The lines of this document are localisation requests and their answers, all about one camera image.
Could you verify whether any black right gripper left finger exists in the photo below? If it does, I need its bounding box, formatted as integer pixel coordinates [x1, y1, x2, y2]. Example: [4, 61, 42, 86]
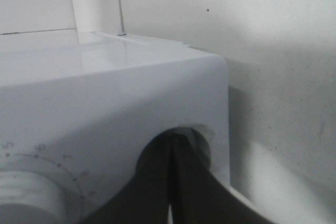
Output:
[82, 133, 171, 223]

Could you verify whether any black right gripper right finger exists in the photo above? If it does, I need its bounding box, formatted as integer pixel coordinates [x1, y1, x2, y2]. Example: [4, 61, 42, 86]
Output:
[170, 133, 273, 223]

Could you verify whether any white timer knob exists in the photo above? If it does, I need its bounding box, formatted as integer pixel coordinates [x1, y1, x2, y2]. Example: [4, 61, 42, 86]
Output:
[1, 171, 82, 223]

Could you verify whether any white microwave oven body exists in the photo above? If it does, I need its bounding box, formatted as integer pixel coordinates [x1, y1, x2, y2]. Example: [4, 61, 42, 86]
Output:
[1, 30, 230, 221]

